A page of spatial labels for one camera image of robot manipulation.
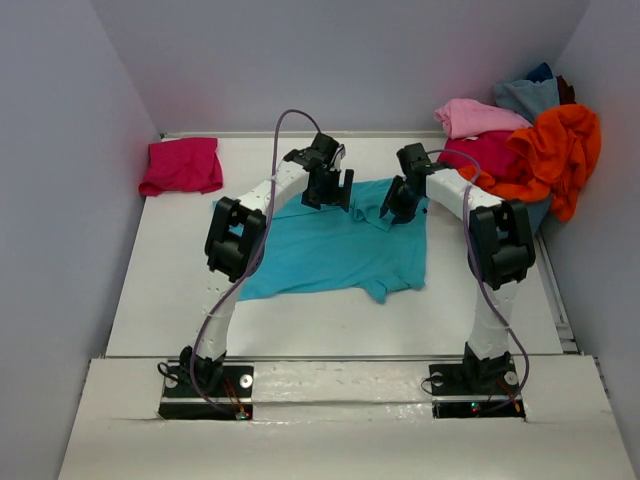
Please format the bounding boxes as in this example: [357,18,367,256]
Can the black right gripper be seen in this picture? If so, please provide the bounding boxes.
[381,174,424,224]

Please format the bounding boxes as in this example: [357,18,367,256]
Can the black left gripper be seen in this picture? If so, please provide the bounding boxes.
[302,166,354,212]

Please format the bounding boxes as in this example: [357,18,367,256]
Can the turquoise t-shirt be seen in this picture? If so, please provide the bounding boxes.
[239,179,428,304]

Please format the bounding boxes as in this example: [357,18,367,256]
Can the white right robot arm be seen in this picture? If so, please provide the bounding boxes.
[380,143,536,397]

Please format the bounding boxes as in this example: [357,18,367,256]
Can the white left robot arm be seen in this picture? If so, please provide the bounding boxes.
[180,133,354,398]

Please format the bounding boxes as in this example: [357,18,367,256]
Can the magenta t-shirt in pile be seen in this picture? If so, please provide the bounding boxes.
[437,131,518,177]

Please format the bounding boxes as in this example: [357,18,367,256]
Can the pink t-shirt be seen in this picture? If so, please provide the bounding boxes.
[433,98,532,139]

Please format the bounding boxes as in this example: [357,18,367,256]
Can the slate blue t-shirt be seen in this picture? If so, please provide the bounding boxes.
[526,196,552,235]

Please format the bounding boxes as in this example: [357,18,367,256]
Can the folded magenta t-shirt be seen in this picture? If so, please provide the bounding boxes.
[138,137,224,197]

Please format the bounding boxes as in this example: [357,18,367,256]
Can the orange t-shirt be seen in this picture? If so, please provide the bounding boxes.
[472,104,602,222]

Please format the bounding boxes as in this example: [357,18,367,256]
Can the grey-blue t-shirt at back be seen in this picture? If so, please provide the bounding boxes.
[493,78,560,124]

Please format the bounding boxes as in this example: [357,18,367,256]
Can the dark blue t-shirt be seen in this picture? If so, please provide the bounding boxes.
[525,62,554,83]

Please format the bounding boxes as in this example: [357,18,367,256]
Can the maroon t-shirt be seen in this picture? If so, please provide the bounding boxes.
[556,76,576,105]

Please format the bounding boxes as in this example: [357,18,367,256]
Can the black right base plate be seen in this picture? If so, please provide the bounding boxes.
[421,363,526,420]

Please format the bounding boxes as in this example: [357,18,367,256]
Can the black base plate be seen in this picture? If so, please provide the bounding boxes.
[421,363,526,420]
[157,361,255,421]

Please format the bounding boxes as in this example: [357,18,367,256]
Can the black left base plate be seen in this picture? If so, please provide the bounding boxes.
[157,361,255,421]

